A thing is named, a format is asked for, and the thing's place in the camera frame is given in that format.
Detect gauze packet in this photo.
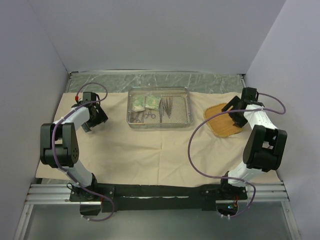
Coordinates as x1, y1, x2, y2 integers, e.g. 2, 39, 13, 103
131, 95, 145, 113
145, 95, 161, 110

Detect steel mesh instrument tray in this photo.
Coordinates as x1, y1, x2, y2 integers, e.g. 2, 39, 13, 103
126, 86, 193, 129

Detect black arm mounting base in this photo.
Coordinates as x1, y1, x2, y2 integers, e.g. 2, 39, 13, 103
69, 183, 248, 217

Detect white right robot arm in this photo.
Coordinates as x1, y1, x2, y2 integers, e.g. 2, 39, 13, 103
218, 87, 288, 199

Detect steel surgical scissors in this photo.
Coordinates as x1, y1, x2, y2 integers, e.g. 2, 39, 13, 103
129, 112, 142, 124

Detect aluminium front frame rail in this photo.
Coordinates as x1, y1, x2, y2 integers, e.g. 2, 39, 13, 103
24, 184, 101, 205

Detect aluminium table edge rail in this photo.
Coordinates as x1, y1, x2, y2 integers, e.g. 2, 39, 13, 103
239, 74, 247, 88

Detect orange woven bamboo tray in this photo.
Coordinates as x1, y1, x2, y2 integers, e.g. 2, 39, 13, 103
203, 102, 243, 138

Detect left gauze packet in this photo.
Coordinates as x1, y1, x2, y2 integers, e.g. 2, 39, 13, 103
131, 95, 145, 113

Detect steel tweezers bundle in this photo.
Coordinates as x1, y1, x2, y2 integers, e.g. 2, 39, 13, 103
160, 96, 173, 118

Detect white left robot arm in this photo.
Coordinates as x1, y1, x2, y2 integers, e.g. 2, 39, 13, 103
40, 92, 108, 201

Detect right gauze packet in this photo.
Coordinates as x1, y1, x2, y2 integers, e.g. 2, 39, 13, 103
145, 95, 161, 110

